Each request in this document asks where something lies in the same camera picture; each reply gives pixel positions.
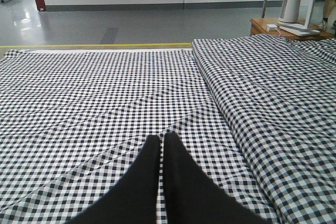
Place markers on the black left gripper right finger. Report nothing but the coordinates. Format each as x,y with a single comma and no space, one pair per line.
191,196

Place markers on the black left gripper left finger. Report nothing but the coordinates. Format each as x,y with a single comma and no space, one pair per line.
133,198

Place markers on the checkered bed sheet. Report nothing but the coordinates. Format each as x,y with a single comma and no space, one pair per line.
72,124

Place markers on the checkered folded quilt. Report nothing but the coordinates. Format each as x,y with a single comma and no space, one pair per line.
278,98

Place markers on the white charger adapter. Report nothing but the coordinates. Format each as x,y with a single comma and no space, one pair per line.
271,27

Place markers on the white cylindrical speaker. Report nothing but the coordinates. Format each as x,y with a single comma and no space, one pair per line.
289,11

